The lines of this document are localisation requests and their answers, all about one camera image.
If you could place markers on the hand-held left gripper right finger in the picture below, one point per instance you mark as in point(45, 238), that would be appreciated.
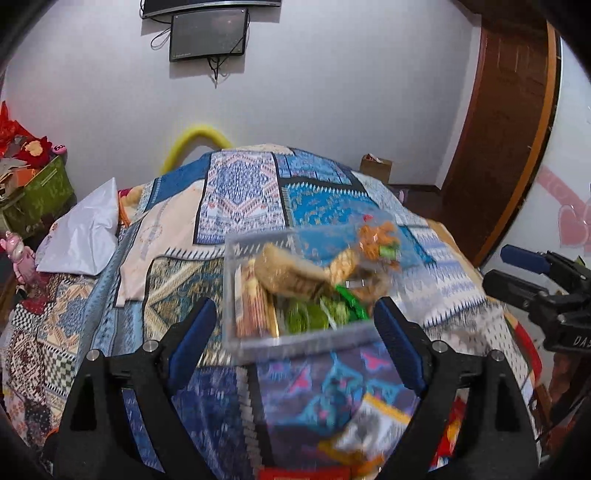
point(401, 344)

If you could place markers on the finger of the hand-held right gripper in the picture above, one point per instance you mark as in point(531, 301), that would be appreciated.
point(512, 286)
point(521, 257)

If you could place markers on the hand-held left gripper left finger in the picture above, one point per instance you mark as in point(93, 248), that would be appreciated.
point(189, 344)

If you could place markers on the clear plastic container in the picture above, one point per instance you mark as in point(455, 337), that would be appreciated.
point(251, 344)

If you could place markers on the green-edged pastry packet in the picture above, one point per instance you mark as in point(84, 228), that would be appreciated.
point(352, 304)

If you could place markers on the long clear biscuit packet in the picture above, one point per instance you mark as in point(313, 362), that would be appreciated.
point(254, 302)

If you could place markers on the clear square cracker packet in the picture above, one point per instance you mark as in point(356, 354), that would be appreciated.
point(367, 429)

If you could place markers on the brown cake packet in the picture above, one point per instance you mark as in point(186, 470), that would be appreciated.
point(345, 266)

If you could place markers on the small green jelly packet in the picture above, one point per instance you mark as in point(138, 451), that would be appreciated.
point(302, 316)

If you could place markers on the round cookies packet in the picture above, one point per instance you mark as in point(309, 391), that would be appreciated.
point(376, 240)

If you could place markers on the triangular sandwich packet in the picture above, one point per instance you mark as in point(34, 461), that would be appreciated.
point(288, 273)

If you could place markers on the pink heart stickers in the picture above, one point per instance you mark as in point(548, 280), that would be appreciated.
point(570, 212)

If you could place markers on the red cartoon snack bag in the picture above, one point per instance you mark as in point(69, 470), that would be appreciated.
point(455, 434)

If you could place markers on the cream cloth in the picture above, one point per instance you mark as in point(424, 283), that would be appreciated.
point(157, 240)

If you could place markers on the wooden door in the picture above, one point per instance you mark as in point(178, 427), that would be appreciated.
point(498, 138)

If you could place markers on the white sliding wardrobe door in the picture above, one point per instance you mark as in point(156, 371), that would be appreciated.
point(572, 138)

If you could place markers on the white plastic bag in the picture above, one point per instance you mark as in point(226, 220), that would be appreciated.
point(81, 235)

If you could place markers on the red fried snack bag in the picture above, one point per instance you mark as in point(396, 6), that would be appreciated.
point(314, 474)

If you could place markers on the printed patchwork blanket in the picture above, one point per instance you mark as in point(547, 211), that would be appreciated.
point(240, 194)

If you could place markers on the cardboard box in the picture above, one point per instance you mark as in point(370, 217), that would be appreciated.
point(376, 168)

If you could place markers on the pink toy figure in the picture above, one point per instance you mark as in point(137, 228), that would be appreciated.
point(18, 254)

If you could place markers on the yellow hoop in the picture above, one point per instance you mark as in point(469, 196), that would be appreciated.
point(191, 141)

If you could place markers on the green storage box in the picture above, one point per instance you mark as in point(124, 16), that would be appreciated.
point(39, 194)

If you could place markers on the small wall monitor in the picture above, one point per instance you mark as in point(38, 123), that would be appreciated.
point(207, 34)

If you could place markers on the wall television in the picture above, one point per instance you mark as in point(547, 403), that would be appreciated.
point(207, 5)

